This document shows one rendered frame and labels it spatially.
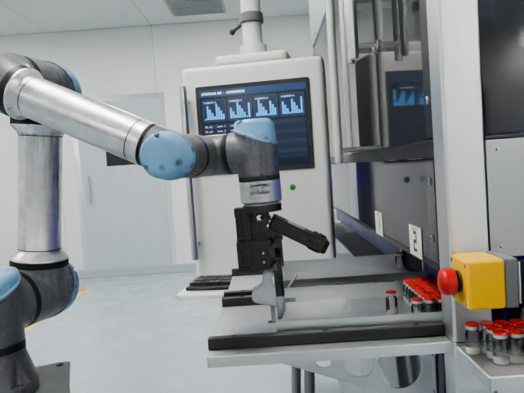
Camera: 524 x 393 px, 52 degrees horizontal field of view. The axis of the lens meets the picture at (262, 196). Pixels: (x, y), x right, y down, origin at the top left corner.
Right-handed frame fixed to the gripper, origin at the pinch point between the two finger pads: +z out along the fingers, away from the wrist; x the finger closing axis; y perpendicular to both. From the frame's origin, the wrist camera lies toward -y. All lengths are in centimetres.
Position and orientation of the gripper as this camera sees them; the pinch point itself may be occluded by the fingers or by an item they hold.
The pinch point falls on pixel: (282, 311)
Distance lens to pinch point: 101.0
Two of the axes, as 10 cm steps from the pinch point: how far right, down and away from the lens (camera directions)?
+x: -0.1, 0.5, -10.0
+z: 0.9, 9.9, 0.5
